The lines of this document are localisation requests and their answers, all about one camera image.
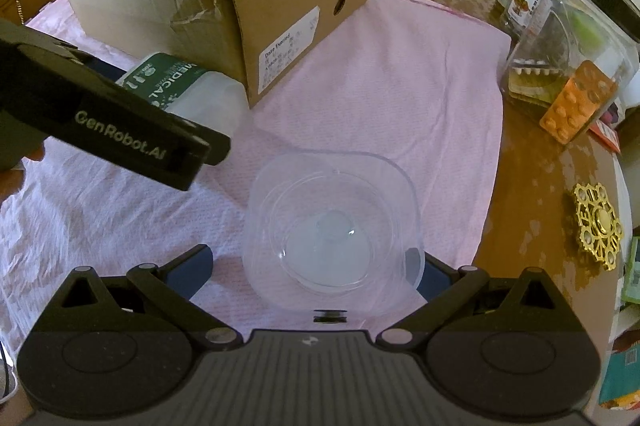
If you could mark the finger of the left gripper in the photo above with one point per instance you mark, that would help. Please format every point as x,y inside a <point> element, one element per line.
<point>210,146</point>
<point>100,63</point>

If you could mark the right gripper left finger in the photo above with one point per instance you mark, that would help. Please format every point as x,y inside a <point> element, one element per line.
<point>169,289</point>

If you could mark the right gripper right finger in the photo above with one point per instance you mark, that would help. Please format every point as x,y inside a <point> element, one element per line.
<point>448,293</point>

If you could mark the medical cotton swab box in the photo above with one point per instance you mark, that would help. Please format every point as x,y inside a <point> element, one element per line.
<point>204,97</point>

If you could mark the clear plastic square bowl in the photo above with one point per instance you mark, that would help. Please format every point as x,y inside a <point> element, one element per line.
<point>333,231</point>

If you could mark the gold ornate coaster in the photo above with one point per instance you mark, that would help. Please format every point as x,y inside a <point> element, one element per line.
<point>599,230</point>

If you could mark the pink table cloth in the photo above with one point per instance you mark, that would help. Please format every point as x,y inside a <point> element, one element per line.
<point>406,79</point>

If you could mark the orange pill blister pack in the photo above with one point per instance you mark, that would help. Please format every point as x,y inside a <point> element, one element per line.
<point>581,98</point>

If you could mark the large jar black lid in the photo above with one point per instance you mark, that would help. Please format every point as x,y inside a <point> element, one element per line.
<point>562,34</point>

